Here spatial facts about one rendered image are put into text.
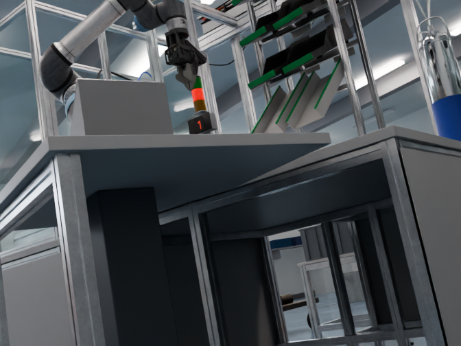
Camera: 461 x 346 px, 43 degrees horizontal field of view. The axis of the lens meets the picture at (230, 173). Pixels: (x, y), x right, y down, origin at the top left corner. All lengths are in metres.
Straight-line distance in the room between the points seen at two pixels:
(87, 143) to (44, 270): 1.55
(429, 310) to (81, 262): 0.87
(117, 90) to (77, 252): 0.61
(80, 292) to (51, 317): 1.53
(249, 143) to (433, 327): 0.65
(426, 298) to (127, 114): 0.90
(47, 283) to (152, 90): 1.25
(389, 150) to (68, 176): 0.84
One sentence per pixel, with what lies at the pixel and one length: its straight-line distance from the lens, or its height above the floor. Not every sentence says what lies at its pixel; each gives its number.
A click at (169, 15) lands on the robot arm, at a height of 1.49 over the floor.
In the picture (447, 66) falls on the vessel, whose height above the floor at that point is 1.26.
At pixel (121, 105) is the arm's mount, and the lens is 1.59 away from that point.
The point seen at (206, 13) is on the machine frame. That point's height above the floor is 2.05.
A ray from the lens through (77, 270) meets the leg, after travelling 1.12.
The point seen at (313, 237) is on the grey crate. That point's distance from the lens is 4.15.
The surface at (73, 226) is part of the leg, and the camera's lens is 1.13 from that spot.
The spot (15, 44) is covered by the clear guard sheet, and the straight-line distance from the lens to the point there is 3.03.
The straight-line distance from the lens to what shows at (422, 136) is 1.75.
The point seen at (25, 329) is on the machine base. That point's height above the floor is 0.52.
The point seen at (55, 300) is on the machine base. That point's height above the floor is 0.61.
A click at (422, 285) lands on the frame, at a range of 1.57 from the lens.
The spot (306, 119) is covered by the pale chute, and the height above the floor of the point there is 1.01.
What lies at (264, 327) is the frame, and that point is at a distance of 3.40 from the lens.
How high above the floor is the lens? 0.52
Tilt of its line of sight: 11 degrees up
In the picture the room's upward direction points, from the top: 11 degrees counter-clockwise
